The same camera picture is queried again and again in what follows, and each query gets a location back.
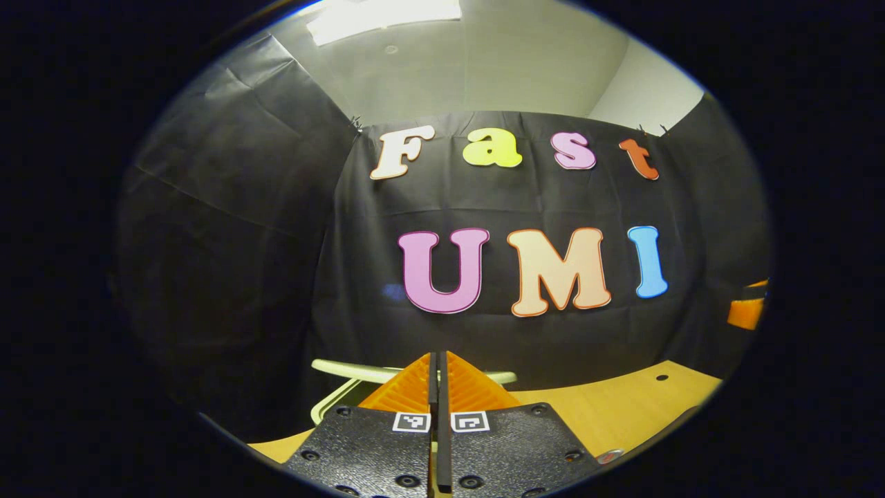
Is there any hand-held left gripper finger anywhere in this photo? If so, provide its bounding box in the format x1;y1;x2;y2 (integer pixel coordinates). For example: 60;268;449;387
282;351;440;498
438;351;602;498

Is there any pale green desktop garbage bin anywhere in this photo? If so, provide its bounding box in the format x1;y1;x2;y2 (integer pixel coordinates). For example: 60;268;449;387
310;358;518;427

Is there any wooden desktop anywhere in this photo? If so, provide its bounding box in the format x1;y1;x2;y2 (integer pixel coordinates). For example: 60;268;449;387
248;360;724;485

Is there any ceiling light panel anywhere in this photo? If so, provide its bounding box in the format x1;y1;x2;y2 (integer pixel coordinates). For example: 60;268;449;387
306;0;463;46

